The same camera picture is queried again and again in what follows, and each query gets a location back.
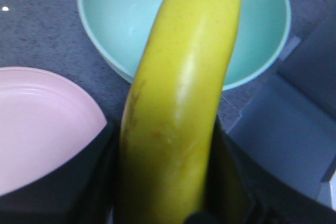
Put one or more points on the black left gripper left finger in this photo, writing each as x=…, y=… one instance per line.
x=80, y=191

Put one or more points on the pink plate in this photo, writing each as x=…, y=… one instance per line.
x=46, y=120

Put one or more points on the green ribbed bowl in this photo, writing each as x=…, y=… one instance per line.
x=119, y=30

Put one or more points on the yellow banana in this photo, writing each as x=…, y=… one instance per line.
x=170, y=112

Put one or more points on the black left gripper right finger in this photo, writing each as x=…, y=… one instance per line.
x=241, y=191

